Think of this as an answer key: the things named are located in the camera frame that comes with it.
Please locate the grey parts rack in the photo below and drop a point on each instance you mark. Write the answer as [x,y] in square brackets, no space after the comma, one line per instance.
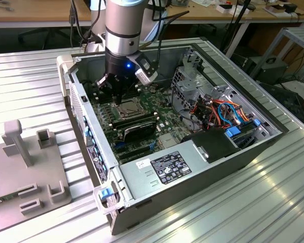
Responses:
[28,177]

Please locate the silver CPU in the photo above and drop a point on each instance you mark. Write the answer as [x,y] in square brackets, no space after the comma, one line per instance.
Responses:
[129,108]

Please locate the black camera bracket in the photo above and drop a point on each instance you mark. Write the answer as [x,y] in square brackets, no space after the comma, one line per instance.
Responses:
[144,63]

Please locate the white box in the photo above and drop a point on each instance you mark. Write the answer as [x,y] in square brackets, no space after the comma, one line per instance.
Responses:
[239,10]

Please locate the small black device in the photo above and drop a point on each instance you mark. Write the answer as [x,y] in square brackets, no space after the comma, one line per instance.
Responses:
[291,8]

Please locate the black RAM slot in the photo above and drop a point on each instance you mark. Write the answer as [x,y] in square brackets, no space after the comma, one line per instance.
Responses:
[134,96]
[134,89]
[134,92]

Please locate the small blue clip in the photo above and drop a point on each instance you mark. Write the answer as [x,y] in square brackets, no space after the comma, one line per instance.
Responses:
[256,122]

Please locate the black graphics card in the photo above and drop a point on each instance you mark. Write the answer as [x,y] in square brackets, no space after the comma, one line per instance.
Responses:
[139,131]

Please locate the long wooden desk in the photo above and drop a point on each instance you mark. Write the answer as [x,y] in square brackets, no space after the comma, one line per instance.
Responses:
[257,15]

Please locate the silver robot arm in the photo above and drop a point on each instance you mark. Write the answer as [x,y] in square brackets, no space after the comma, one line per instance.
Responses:
[124,25]

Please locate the grey slatted side table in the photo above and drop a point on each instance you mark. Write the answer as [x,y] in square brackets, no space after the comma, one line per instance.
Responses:
[301,35]

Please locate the brown cardboard box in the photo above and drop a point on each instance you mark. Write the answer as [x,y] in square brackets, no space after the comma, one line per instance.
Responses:
[274,10]

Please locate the silver power supply unit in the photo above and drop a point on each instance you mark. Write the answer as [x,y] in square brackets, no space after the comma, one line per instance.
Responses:
[139,177]

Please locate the open grey PC case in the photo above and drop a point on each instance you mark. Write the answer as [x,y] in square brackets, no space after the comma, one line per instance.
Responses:
[192,200]

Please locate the blue disk carrier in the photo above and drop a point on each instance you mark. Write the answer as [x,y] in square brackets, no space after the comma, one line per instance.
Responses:
[232,132]

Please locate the black expansion slot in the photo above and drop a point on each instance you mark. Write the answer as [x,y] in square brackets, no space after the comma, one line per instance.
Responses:
[134,152]
[135,157]

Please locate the blue case latch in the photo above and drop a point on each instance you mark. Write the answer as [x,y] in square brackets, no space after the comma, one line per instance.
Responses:
[104,194]

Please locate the green motherboard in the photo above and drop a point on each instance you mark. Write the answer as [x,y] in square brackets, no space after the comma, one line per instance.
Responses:
[167,116]

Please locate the black plastic fan shroud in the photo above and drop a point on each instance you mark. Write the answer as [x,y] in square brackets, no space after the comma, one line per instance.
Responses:
[212,144]

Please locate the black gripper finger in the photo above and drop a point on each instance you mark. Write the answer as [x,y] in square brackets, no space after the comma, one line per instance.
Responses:
[131,87]
[102,81]

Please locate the blue expansion slot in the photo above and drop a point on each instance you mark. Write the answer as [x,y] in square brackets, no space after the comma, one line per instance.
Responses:
[119,145]

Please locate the silver chipset heatsink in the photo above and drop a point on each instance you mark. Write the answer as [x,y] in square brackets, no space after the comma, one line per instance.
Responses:
[168,140]

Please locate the black equipment case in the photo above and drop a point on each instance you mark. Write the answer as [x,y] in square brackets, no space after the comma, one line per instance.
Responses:
[271,71]

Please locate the black office chair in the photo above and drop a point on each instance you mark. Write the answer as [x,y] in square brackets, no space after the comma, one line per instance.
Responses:
[44,33]

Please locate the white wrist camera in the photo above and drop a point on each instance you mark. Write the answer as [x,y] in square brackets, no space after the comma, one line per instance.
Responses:
[147,77]

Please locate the silver drive cage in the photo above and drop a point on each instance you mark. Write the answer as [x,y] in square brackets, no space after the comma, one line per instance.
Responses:
[190,86]

